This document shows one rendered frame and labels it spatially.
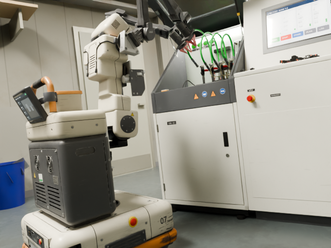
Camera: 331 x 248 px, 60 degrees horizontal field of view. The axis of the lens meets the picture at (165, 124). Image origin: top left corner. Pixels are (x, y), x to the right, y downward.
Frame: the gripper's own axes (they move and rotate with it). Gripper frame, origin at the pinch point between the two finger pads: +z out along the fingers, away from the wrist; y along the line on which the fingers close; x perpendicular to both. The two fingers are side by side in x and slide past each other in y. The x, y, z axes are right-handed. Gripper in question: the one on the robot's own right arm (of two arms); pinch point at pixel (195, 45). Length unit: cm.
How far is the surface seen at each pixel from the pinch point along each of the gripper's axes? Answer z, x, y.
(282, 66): 30, -52, -6
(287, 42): 34, -45, 25
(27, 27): -86, 244, 37
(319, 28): 36, -63, 31
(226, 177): 70, -9, -62
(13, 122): -23, 243, -67
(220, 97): 31.8, -11.7, -22.3
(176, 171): 61, 30, -66
